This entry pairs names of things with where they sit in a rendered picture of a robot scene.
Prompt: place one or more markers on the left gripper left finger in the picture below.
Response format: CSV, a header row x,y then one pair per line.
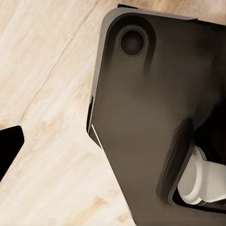
x,y
11,141

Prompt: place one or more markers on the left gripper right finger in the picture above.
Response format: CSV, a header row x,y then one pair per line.
x,y
218,139

